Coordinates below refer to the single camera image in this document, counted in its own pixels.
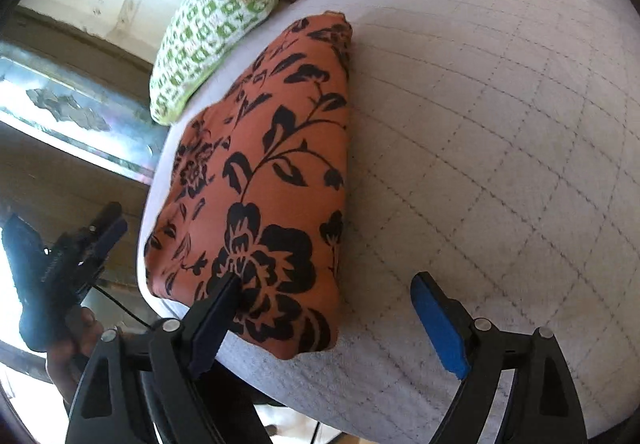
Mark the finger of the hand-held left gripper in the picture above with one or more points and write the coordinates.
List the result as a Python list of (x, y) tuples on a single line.
[(110, 239), (102, 216)]

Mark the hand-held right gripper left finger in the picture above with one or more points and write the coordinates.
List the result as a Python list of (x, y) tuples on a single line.
[(212, 329)]

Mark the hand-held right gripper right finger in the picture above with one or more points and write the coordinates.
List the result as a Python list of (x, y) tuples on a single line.
[(440, 324)]

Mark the orange black floral garment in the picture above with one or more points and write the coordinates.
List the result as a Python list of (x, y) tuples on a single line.
[(270, 164)]

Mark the person's left hand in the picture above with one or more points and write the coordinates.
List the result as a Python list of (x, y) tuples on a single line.
[(75, 354)]

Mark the grey window ledge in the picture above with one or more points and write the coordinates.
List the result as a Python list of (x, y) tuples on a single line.
[(65, 114)]

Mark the white quilted bed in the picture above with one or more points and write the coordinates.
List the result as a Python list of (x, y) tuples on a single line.
[(475, 124)]

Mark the green white patterned cloth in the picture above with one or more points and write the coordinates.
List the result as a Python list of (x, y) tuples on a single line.
[(210, 29)]

